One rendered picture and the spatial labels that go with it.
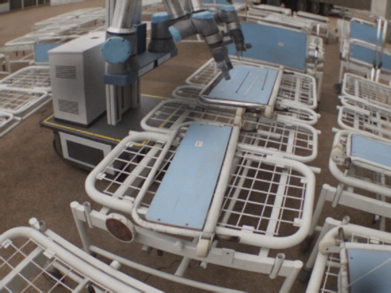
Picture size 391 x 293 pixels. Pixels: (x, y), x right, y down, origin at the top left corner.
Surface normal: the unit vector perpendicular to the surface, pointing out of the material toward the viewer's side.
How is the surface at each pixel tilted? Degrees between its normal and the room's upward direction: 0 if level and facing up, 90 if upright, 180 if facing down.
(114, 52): 95
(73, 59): 90
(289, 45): 91
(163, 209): 1
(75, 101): 90
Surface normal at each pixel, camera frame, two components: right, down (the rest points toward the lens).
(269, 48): -0.33, 0.48
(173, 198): 0.00, -0.86
